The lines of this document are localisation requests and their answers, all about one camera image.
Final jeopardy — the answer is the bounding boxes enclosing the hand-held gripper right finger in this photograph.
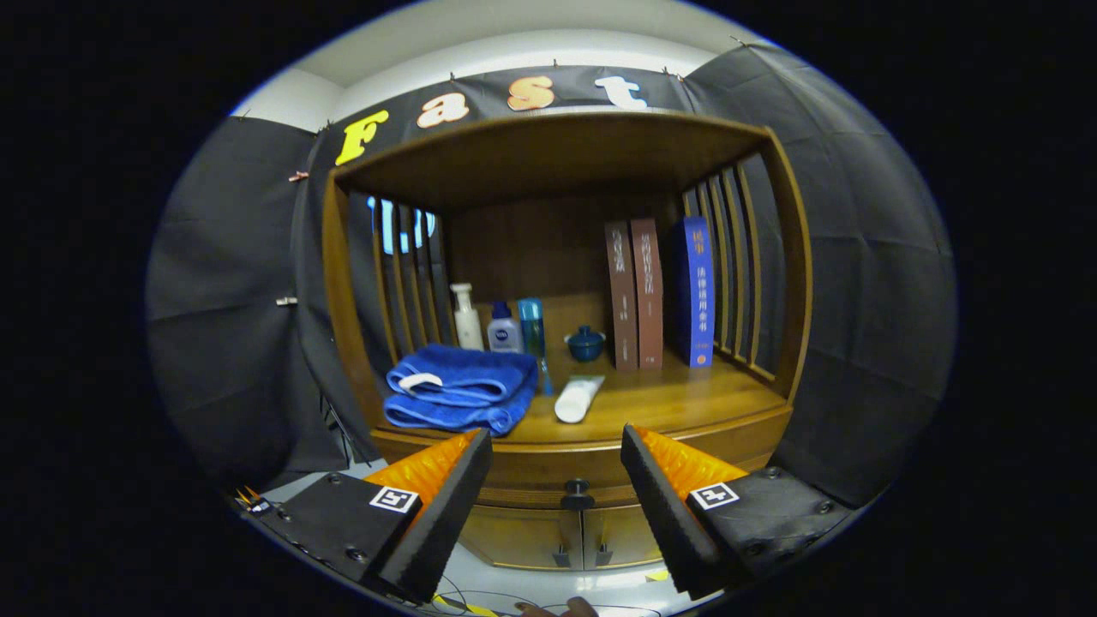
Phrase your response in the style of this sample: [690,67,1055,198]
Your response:
[621,425,854,599]

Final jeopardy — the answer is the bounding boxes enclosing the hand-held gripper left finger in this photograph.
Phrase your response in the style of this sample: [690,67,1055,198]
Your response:
[249,428,492,604]

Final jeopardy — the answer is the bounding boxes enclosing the wooden drawer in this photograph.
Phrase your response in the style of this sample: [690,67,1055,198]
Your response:
[377,416,791,513]

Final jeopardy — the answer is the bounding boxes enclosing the white and green tube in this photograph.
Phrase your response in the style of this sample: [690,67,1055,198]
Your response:
[554,374,606,424]

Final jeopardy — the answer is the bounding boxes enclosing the wooden cabinet door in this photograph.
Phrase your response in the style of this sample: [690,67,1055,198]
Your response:
[583,506,665,568]
[459,506,584,571]

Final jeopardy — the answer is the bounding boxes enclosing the wooden countertop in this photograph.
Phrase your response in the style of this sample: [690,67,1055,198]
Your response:
[364,343,789,451]

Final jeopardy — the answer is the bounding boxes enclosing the wooden cabinet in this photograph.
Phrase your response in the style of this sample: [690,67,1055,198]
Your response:
[321,111,813,573]

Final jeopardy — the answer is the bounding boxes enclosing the black tripod stand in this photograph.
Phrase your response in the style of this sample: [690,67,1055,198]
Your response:
[321,398,354,468]

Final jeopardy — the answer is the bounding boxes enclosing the folded blue towel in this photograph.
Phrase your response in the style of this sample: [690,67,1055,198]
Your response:
[383,344,539,436]

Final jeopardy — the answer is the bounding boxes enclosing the dark blue lidded teacup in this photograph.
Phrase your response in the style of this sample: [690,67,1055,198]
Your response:
[565,326,607,362]

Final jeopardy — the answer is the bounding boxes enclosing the white bottle with blue cap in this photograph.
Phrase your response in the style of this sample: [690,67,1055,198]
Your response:
[487,301,524,354]

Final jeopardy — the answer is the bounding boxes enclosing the white pump bottle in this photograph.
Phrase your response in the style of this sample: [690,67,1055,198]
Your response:
[450,284,485,351]

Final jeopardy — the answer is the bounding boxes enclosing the clear blue bottle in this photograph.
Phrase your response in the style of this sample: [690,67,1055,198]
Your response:
[518,298,554,397]

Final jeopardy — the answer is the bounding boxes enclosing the reddish brown book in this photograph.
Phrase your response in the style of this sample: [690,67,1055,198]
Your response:
[631,218,665,370]

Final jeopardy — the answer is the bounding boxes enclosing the blue book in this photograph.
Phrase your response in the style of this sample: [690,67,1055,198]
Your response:
[674,216,716,368]

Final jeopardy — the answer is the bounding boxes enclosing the dark brown book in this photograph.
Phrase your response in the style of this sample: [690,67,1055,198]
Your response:
[604,221,639,372]

